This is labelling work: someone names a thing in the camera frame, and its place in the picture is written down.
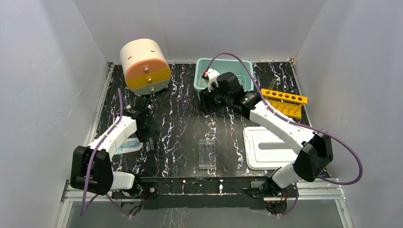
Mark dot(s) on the clear plastic funnel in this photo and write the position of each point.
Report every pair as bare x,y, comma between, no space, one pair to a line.
201,84

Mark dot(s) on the cream orange cylindrical centrifuge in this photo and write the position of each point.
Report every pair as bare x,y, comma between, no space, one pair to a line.
146,71

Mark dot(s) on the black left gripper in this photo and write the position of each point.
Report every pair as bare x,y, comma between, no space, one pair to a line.
148,128

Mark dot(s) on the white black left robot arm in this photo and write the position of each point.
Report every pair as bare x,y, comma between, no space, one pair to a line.
91,164

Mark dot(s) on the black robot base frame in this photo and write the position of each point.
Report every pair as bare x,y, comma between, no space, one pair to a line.
204,192

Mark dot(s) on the white bin lid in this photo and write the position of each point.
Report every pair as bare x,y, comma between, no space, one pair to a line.
265,151

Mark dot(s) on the blue packaged syringe blister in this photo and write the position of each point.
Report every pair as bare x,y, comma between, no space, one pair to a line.
129,145

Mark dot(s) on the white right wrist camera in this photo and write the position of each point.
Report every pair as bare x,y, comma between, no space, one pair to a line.
211,77

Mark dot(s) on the teal plastic bin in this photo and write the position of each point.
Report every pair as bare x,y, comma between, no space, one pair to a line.
223,66

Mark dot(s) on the yellow test tube rack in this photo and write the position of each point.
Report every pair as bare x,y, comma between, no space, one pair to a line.
288,104

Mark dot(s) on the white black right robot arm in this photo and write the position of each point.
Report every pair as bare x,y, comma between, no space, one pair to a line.
314,150

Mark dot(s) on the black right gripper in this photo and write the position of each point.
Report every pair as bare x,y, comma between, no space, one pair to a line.
205,99

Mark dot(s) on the glass test tube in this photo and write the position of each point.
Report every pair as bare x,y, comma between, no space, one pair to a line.
272,84

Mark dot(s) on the clear well plate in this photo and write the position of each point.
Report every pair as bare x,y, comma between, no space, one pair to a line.
207,154

